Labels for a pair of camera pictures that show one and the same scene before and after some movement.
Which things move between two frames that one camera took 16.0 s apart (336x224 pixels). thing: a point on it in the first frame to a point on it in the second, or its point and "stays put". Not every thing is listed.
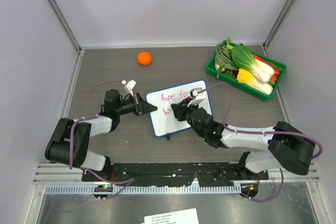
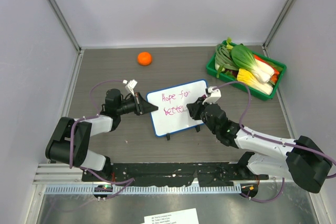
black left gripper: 140,106 stays put
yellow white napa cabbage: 246,76 stays put
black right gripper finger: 180,110 to 196,109
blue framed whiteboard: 164,120 stays put
